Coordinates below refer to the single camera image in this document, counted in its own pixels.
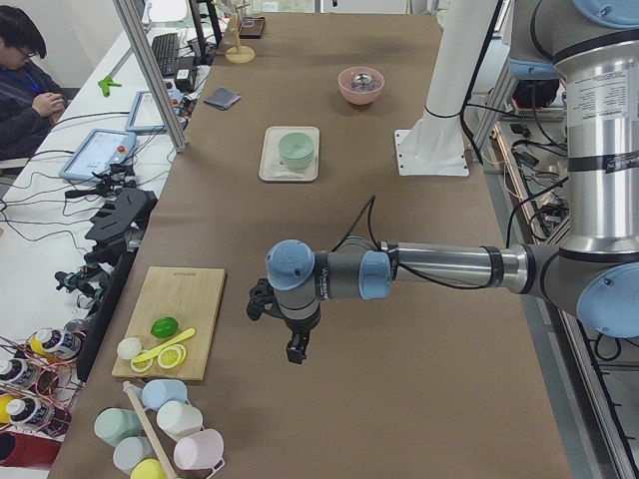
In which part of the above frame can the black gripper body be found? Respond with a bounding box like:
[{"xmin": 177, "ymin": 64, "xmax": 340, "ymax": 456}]
[{"xmin": 247, "ymin": 278, "xmax": 320, "ymax": 337}]

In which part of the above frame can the green bowl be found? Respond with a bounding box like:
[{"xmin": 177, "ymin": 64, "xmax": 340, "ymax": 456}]
[
  {"xmin": 280, "ymin": 161, "xmax": 312, "ymax": 172},
  {"xmin": 280, "ymin": 152, "xmax": 315, "ymax": 163},
  {"xmin": 278, "ymin": 132, "xmax": 315, "ymax": 160}
]

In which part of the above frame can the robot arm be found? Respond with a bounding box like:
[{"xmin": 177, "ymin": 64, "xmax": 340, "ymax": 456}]
[{"xmin": 247, "ymin": 1, "xmax": 638, "ymax": 363}]

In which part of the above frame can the wooden cutting board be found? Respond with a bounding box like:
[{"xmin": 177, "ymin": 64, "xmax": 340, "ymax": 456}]
[{"xmin": 112, "ymin": 266, "xmax": 226, "ymax": 381}]

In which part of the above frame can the yellow plastic knife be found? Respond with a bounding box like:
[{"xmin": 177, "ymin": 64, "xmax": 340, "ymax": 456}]
[{"xmin": 132, "ymin": 327, "xmax": 197, "ymax": 362}]

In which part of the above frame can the green lime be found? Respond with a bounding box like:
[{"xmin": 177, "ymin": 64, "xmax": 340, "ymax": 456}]
[{"xmin": 151, "ymin": 316, "xmax": 180, "ymax": 338}]

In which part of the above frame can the lemon slice right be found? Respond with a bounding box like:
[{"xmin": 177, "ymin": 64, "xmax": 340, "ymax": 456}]
[{"xmin": 157, "ymin": 343, "xmax": 187, "ymax": 369}]

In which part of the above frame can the lemon slice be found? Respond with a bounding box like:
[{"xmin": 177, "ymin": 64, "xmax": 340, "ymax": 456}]
[
  {"xmin": 130, "ymin": 357, "xmax": 154, "ymax": 373},
  {"xmin": 157, "ymin": 343, "xmax": 187, "ymax": 369}
]

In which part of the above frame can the cream serving tray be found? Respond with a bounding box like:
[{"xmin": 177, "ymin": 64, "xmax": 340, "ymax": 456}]
[{"xmin": 259, "ymin": 126, "xmax": 320, "ymax": 183}]

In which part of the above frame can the lemon slice left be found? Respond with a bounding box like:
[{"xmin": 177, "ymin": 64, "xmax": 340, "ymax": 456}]
[{"xmin": 130, "ymin": 357, "xmax": 154, "ymax": 373}]

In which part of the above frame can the pink mug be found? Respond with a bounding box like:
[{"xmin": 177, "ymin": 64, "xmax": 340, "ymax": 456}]
[{"xmin": 173, "ymin": 428, "xmax": 225, "ymax": 471}]

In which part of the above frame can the green bowl on tray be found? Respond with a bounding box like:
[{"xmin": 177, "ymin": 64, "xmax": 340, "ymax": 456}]
[{"xmin": 280, "ymin": 161, "xmax": 312, "ymax": 172}]

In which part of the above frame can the white garlic toy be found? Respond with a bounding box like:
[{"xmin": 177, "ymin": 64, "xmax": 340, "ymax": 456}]
[{"xmin": 117, "ymin": 337, "xmax": 143, "ymax": 361}]

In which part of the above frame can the yellow mug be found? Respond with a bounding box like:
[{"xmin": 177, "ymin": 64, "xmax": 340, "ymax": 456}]
[{"xmin": 130, "ymin": 458, "xmax": 168, "ymax": 479}]

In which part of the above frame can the grey mug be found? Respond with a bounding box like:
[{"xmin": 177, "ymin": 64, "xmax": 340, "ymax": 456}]
[{"xmin": 112, "ymin": 437, "xmax": 153, "ymax": 475}]

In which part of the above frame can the green mug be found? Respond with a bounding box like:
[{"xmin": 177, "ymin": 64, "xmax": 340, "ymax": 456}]
[{"xmin": 94, "ymin": 408, "xmax": 142, "ymax": 447}]

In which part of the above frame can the grey folded cloth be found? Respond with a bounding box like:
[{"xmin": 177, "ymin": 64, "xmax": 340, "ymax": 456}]
[{"xmin": 204, "ymin": 87, "xmax": 242, "ymax": 111}]

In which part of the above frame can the teach pendant far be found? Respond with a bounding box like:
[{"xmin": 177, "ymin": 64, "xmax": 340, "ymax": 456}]
[{"xmin": 125, "ymin": 91, "xmax": 166, "ymax": 135}]

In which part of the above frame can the teach pendant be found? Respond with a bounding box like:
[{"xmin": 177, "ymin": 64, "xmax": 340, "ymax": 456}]
[
  {"xmin": 125, "ymin": 91, "xmax": 166, "ymax": 135},
  {"xmin": 58, "ymin": 129, "xmax": 137, "ymax": 182}
]

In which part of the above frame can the teach pendant near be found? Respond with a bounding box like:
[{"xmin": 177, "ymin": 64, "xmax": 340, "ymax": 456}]
[{"xmin": 58, "ymin": 129, "xmax": 137, "ymax": 182}]

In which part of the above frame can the white pillar base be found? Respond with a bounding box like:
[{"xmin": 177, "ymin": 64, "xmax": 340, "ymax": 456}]
[{"xmin": 394, "ymin": 0, "xmax": 502, "ymax": 177}]

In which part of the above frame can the pink bowl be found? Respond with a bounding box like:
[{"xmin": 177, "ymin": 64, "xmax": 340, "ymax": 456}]
[{"xmin": 337, "ymin": 66, "xmax": 385, "ymax": 106}]

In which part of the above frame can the metal scoop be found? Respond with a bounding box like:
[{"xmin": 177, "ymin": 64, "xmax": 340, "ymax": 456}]
[{"xmin": 350, "ymin": 72, "xmax": 373, "ymax": 90}]

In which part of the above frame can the wooden cup stand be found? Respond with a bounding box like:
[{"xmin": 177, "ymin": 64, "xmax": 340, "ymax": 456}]
[{"xmin": 225, "ymin": 1, "xmax": 256, "ymax": 64}]

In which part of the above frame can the black keyboard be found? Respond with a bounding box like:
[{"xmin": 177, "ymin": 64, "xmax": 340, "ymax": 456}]
[{"xmin": 151, "ymin": 33, "xmax": 179, "ymax": 78}]

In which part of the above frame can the person in dark jacket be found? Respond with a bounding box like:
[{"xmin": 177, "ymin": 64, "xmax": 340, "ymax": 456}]
[{"xmin": 1, "ymin": 5, "xmax": 68, "ymax": 161}]

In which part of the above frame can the aluminium frame post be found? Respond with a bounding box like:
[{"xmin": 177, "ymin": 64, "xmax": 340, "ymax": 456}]
[{"xmin": 112, "ymin": 0, "xmax": 187, "ymax": 154}]

